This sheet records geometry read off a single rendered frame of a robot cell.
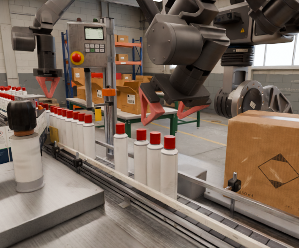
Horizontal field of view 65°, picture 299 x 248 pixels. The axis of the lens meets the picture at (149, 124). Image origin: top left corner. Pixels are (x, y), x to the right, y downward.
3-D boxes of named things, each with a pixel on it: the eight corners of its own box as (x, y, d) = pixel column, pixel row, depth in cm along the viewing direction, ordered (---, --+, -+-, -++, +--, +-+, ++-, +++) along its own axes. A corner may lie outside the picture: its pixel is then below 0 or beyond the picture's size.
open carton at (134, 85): (100, 107, 328) (99, 79, 319) (132, 104, 359) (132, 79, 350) (115, 111, 293) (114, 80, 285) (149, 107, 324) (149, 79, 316)
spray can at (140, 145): (131, 186, 81) (130, 129, 76) (142, 182, 84) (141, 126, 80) (141, 192, 77) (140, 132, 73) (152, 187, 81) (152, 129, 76)
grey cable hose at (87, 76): (84, 109, 120) (82, 67, 115) (90, 109, 122) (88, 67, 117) (88, 110, 117) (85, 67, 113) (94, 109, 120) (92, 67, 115)
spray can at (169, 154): (156, 200, 73) (157, 136, 68) (167, 194, 76) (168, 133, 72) (169, 206, 69) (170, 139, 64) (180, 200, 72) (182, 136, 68)
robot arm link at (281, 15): (289, -7, 69) (274, 9, 73) (271, -14, 63) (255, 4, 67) (308, 16, 66) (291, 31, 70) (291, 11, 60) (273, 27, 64)
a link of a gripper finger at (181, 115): (154, 108, 52) (172, 75, 45) (177, 105, 56) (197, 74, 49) (169, 132, 48) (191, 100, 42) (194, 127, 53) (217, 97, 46)
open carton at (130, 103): (112, 111, 289) (111, 80, 281) (144, 107, 321) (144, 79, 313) (131, 116, 261) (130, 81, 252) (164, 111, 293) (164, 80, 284)
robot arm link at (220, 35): (241, 40, 36) (219, 19, 39) (211, 37, 32) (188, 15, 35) (216, 76, 41) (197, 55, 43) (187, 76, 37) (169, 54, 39)
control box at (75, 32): (73, 67, 114) (70, 25, 109) (108, 67, 116) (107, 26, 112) (69, 67, 104) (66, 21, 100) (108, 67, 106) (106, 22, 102)
